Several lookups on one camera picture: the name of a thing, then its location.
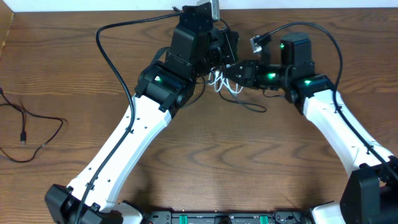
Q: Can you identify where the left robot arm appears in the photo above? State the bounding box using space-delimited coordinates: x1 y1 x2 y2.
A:
45 1 239 223

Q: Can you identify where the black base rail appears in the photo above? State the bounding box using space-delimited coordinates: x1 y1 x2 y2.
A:
141 210 314 224

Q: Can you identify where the black USB cable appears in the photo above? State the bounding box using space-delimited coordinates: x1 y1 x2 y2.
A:
0 86 65 164

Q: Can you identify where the white USB cable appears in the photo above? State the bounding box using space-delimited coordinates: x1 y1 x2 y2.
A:
207 68 244 95

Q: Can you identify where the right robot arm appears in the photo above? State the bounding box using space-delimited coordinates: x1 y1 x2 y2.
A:
223 32 397 223

